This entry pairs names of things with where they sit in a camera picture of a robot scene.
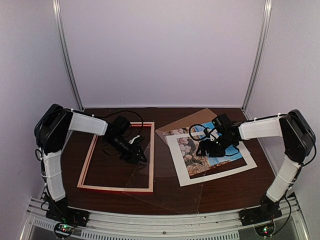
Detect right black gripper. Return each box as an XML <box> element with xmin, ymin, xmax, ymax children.
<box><xmin>198</xmin><ymin>134</ymin><xmax>235</xmax><ymax>157</ymax></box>

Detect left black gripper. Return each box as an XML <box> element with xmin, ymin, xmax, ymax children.
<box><xmin>105</xmin><ymin>134</ymin><xmax>148</xmax><ymax>165</ymax></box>

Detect wooden picture frame red edge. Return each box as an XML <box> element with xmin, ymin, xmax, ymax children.
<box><xmin>77</xmin><ymin>121</ymin><xmax>155</xmax><ymax>194</ymax></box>

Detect white mat board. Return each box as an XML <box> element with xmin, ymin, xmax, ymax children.
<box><xmin>165</xmin><ymin>133</ymin><xmax>257</xmax><ymax>187</ymax></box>

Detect clear acrylic sheet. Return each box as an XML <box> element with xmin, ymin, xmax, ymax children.
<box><xmin>126</xmin><ymin>137</ymin><xmax>203</xmax><ymax>214</ymax></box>

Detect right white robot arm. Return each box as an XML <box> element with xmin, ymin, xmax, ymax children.
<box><xmin>196</xmin><ymin>109</ymin><xmax>317</xmax><ymax>221</ymax></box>

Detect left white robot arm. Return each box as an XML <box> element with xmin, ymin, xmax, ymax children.
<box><xmin>34</xmin><ymin>103</ymin><xmax>148</xmax><ymax>203</ymax></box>

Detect landscape photo print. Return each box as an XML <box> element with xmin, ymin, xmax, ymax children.
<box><xmin>159</xmin><ymin>122</ymin><xmax>257</xmax><ymax>187</ymax></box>

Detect brown backing board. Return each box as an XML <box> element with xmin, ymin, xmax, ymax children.
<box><xmin>155</xmin><ymin>108</ymin><xmax>217</xmax><ymax>142</ymax></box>

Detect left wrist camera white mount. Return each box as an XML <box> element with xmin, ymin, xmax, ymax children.
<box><xmin>129</xmin><ymin>135</ymin><xmax>141</xmax><ymax>144</ymax></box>

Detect right black cable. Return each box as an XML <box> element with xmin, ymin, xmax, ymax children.
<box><xmin>188</xmin><ymin>123</ymin><xmax>241</xmax><ymax>157</ymax></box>

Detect black cable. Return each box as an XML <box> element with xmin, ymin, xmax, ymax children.
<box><xmin>188</xmin><ymin>123</ymin><xmax>241</xmax><ymax>157</ymax></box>
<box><xmin>101</xmin><ymin>109</ymin><xmax>145</xmax><ymax>157</ymax></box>

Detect left black cable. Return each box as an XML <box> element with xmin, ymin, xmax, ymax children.
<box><xmin>101</xmin><ymin>109</ymin><xmax>145</xmax><ymax>157</ymax></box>

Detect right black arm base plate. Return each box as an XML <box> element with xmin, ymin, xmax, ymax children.
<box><xmin>238</xmin><ymin>206</ymin><xmax>283</xmax><ymax>227</ymax></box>

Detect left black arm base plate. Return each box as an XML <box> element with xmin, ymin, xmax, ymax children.
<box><xmin>45</xmin><ymin>208</ymin><xmax>90</xmax><ymax>227</ymax></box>

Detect aluminium front rail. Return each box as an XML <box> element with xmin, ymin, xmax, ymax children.
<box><xmin>17</xmin><ymin>206</ymin><xmax>311</xmax><ymax>240</ymax></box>

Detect right aluminium corner post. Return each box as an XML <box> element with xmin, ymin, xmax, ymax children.
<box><xmin>241</xmin><ymin>0</ymin><xmax>273</xmax><ymax>112</ymax></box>

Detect aluminium corner post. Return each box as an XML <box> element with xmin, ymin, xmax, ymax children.
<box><xmin>52</xmin><ymin>0</ymin><xmax>84</xmax><ymax>111</ymax></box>
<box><xmin>241</xmin><ymin>0</ymin><xmax>273</xmax><ymax>112</ymax></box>

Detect left aluminium corner post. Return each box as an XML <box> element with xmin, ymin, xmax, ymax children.
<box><xmin>52</xmin><ymin>0</ymin><xmax>84</xmax><ymax>111</ymax></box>

